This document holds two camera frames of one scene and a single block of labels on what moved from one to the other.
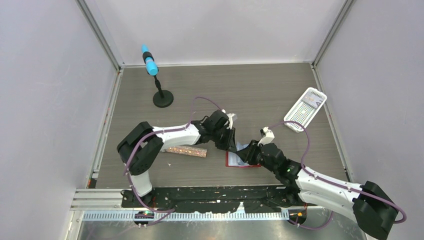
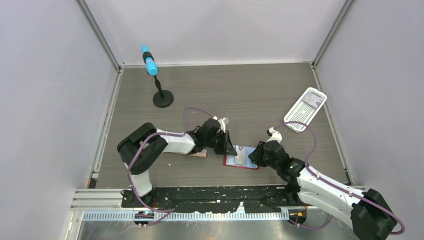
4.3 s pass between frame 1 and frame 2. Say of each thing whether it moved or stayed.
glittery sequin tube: stayed
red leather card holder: stayed
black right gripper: moved
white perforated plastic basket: stayed
